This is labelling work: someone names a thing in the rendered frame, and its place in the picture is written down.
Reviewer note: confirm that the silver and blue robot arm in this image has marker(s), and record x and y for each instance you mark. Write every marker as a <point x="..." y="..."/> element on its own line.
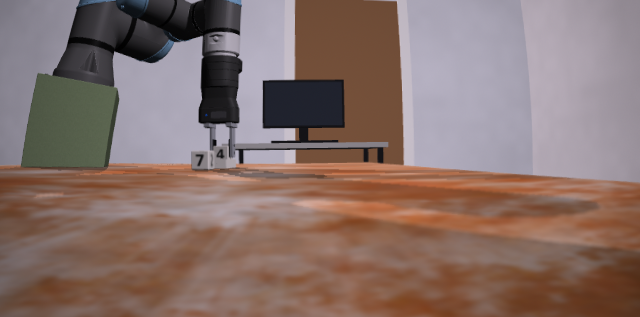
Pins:
<point x="100" y="28"/>

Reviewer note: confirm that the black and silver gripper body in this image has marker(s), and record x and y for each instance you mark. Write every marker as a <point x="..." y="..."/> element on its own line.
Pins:
<point x="220" y="71"/>

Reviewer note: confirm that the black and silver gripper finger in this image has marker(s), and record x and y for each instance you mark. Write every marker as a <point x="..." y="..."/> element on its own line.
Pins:
<point x="212" y="134"/>
<point x="232" y="127"/>

